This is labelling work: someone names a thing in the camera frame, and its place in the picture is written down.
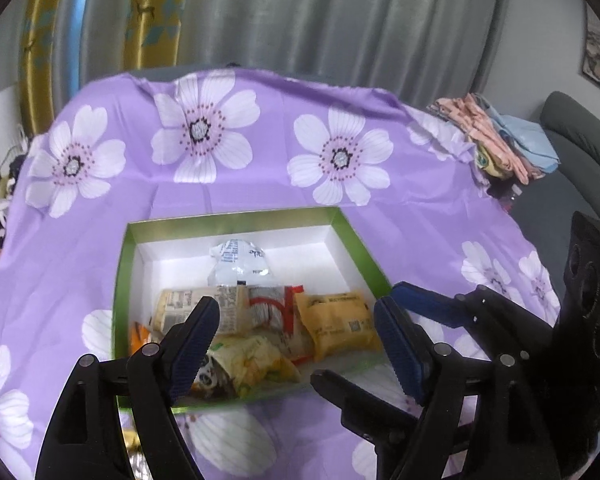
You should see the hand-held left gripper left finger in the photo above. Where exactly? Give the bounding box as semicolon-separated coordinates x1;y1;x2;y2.
35;296;222;480

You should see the yellow orange snack packet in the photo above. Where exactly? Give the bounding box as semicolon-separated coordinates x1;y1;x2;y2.
292;292;383;361

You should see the grey curtain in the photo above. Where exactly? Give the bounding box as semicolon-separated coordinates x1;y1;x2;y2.
177;0;511;96

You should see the red white snack packet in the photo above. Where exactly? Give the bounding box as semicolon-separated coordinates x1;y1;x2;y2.
247;284;306;361

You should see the pile of folded clothes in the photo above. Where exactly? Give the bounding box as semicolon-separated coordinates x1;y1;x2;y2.
427;92;561;183

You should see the yellow patterned curtain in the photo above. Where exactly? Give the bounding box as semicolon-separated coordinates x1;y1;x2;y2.
20;0;191;131

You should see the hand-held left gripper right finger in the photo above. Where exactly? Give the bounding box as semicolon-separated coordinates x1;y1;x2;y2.
374;296;561;480

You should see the purple floral cloth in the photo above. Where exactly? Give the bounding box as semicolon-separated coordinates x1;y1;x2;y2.
0;67;563;480

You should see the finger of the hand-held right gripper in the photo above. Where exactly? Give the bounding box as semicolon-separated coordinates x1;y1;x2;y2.
310;369;431;461
391;281;556;378

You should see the yellow green snack packet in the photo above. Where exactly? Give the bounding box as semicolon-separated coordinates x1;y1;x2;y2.
190;335;303;402

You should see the pale yellow snack packet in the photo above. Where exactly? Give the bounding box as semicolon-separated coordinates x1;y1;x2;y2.
152;286;253;336

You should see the white blue snack packet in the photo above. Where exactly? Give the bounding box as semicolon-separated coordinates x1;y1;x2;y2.
207;237;273;288

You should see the green cardboard box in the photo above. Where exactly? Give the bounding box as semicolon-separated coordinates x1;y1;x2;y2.
111;205;396;413

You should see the brown snack packet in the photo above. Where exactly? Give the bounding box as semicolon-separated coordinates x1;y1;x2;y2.
121;427;150;480

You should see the grey sofa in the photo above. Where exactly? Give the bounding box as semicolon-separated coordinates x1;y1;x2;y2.
500;91;600;271

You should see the small orange snack packet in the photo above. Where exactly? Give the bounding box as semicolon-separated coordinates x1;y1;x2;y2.
129;321;166;358

